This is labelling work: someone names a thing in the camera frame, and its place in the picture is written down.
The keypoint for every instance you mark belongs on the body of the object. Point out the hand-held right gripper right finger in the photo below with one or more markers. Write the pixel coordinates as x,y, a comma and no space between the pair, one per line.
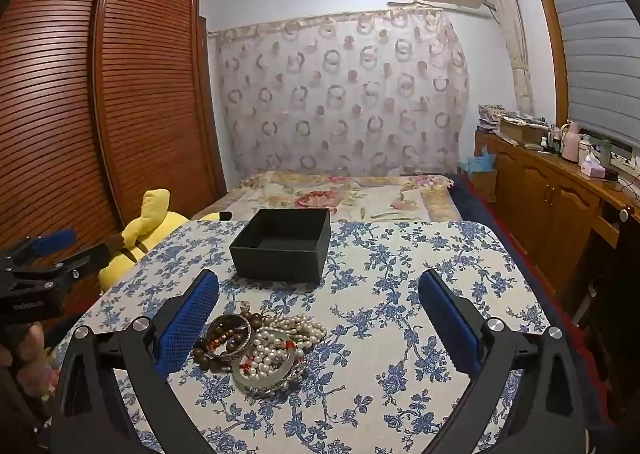
450,314

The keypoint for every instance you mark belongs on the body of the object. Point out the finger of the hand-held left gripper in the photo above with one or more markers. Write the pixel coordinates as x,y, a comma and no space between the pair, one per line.
85,260
52,239

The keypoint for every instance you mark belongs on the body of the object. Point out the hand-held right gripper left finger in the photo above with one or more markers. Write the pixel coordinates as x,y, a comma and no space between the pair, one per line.
190,319

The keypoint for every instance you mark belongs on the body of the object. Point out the silver bangle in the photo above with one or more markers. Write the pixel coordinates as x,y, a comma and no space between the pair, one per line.
246,341

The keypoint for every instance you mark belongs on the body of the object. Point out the pale jade bangle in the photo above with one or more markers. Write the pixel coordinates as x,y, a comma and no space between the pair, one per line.
241,375

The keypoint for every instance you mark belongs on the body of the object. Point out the black jewelry box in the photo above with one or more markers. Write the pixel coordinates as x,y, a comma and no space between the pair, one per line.
280,264

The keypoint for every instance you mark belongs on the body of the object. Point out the person's left hand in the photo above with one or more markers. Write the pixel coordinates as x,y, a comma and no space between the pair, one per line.
27,341

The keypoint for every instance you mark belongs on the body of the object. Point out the yellow plush toy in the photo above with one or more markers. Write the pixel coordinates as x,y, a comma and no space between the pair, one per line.
150,224

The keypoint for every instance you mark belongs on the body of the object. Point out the blue floral tablecloth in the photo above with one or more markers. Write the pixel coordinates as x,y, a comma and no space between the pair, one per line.
380,359

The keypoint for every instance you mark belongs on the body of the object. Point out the box with blue paper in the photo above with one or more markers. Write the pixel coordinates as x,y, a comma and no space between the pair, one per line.
480,173

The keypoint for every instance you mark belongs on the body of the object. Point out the wooden side cabinet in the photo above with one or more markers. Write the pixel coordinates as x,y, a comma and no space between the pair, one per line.
540,194

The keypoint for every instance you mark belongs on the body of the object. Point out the floral bed blanket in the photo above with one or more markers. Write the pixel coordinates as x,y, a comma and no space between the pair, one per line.
350,199

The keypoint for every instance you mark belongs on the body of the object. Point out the wooden louvered wardrobe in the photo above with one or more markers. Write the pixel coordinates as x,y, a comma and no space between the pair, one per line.
150,83

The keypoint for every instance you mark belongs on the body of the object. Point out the cardboard box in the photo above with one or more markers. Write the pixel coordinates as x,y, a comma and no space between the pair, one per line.
522,131

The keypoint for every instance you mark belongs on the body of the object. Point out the pink tissue box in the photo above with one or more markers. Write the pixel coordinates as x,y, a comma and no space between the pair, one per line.
592,167

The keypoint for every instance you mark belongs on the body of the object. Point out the pink thermos jug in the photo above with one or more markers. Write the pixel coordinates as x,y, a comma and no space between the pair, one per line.
571,146

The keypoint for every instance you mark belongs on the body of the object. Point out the circle-patterned sheer curtain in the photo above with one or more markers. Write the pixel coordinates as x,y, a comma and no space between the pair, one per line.
340,98

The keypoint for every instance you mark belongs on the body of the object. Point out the beige side curtain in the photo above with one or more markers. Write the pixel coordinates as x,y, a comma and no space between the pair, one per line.
515,48

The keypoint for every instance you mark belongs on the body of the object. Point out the grey window blind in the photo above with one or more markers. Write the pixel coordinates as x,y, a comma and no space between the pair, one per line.
590,33

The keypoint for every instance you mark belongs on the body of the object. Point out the wooden window frame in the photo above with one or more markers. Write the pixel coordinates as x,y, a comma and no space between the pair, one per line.
552,33

